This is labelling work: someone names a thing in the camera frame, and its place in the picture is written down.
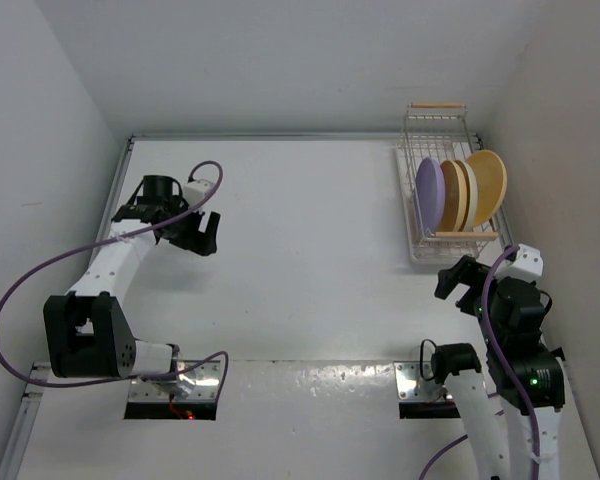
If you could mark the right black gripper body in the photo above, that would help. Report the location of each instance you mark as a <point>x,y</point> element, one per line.
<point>472,306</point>

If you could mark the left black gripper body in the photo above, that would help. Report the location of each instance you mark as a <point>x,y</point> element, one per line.
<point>184,233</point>

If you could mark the yellow plate front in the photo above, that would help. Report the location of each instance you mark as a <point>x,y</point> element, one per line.
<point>456,198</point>

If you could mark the yellow plate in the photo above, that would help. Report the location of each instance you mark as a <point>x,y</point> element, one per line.
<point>456,198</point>
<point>492,181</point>

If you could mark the purple plate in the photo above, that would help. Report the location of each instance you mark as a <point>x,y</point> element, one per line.
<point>430,192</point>

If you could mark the cream white plate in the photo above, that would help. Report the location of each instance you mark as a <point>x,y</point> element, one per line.
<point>472,195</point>

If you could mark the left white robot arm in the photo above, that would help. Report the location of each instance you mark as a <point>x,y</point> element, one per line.
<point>87,332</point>

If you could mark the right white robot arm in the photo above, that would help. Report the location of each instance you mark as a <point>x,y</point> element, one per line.
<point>511,403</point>

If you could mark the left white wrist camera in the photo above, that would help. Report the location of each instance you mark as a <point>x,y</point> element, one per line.
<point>197,190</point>

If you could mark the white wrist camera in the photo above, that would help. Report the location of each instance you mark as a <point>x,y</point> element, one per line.
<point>524,264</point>
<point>197,190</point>

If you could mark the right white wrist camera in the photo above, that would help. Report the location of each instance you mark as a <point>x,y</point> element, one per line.
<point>524,264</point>

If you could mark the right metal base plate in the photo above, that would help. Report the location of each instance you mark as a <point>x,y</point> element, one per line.
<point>413,384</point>

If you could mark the metal base plate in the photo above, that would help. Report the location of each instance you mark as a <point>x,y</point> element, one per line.
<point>413,384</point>
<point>198,385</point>

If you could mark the wire dish rack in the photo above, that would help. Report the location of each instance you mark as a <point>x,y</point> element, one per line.
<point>439,130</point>

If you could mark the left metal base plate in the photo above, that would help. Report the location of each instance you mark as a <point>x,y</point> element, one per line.
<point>198,385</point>

